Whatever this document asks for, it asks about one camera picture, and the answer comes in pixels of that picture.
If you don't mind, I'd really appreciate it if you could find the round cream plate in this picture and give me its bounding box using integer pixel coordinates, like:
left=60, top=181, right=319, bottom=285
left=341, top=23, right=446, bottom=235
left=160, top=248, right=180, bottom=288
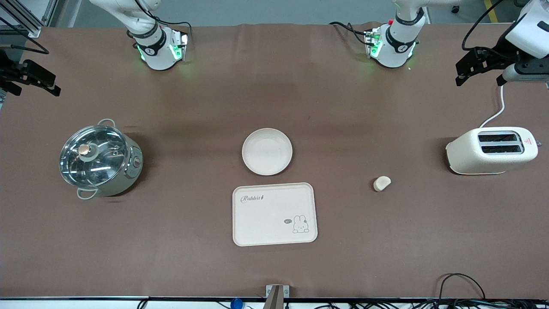
left=241, top=128, right=293, bottom=176

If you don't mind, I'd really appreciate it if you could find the black cable bundle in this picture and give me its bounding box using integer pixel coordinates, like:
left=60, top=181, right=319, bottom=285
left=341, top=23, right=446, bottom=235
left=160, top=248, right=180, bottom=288
left=429, top=273, right=549, bottom=309

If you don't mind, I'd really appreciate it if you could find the white toaster power cable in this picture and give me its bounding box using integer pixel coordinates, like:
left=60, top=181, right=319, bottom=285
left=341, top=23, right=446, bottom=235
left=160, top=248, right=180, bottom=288
left=479, top=85, right=506, bottom=128

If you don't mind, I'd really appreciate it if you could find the cream rabbit print tray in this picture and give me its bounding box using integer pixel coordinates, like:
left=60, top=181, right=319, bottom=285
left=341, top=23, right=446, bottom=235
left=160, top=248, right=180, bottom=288
left=232, top=182, right=318, bottom=247

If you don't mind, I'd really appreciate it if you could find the grey metal camera bracket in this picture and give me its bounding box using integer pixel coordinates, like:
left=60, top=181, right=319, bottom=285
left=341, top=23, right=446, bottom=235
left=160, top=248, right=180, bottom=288
left=265, top=285, right=290, bottom=309

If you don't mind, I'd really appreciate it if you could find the brown table mat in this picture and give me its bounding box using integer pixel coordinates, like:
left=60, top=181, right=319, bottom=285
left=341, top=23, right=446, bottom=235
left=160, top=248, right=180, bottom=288
left=0, top=22, right=549, bottom=299

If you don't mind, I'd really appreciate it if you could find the steel pot with glass lid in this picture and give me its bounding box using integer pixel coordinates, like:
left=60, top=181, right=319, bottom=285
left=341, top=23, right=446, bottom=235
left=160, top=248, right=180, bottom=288
left=59, top=118, right=144, bottom=200

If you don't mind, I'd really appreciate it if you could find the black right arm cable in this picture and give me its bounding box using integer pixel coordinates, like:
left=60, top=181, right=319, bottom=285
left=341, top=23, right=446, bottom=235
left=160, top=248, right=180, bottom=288
left=0, top=16, right=50, bottom=55

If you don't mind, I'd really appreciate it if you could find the glass pot lid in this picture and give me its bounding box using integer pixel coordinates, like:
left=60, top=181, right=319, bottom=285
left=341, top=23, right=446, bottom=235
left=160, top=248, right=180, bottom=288
left=59, top=125, right=129, bottom=188

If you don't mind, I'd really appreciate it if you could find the aluminium frame profile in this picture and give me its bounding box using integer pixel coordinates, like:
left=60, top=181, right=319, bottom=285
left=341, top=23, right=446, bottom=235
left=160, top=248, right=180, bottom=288
left=0, top=0, right=58, bottom=38

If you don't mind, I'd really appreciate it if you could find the cream two-slot toaster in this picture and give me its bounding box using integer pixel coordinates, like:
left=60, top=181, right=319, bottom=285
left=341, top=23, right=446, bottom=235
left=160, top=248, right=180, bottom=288
left=446, top=127, right=539, bottom=175

